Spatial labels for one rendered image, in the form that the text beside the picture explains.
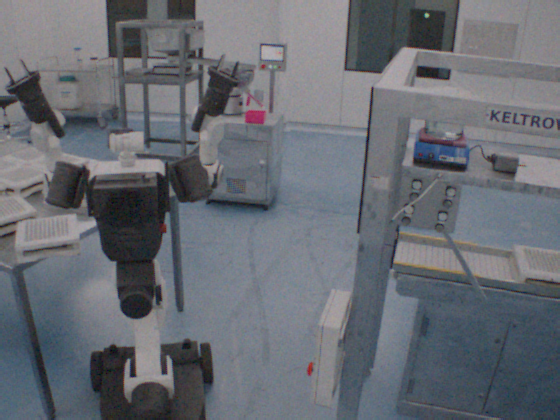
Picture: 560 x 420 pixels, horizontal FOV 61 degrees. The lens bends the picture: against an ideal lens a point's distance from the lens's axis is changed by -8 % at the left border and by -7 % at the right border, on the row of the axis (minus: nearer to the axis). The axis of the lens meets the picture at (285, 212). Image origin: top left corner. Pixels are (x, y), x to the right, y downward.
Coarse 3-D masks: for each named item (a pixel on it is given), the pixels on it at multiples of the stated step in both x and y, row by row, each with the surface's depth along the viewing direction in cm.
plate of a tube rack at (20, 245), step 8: (56, 216) 206; (72, 216) 206; (24, 224) 197; (72, 224) 199; (16, 232) 191; (64, 232) 192; (72, 232) 193; (16, 240) 185; (32, 240) 185; (40, 240) 186; (48, 240) 186; (56, 240) 186; (64, 240) 187; (72, 240) 188; (16, 248) 180; (24, 248) 181; (32, 248) 183
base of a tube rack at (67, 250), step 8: (48, 248) 190; (56, 248) 190; (64, 248) 190; (72, 248) 190; (80, 248) 191; (24, 256) 183; (32, 256) 184; (40, 256) 185; (48, 256) 187; (64, 256) 189
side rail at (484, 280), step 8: (408, 272) 195; (416, 272) 194; (424, 272) 193; (432, 272) 192; (440, 272) 191; (448, 272) 190; (456, 280) 190; (464, 280) 189; (480, 280) 187; (488, 280) 187; (496, 280) 186; (504, 280) 185; (512, 280) 185; (512, 288) 185; (520, 288) 184; (528, 288) 183; (536, 288) 182; (544, 288) 181; (552, 288) 180
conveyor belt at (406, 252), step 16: (400, 256) 207; (416, 256) 208; (432, 256) 208; (448, 256) 209; (464, 256) 209; (480, 256) 210; (496, 256) 210; (480, 272) 197; (496, 272) 197; (512, 272) 198
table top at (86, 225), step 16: (0, 144) 320; (16, 144) 321; (96, 160) 295; (48, 208) 230; (80, 208) 231; (80, 224) 216; (0, 240) 199; (80, 240) 210; (0, 256) 187; (16, 256) 187; (16, 272) 182
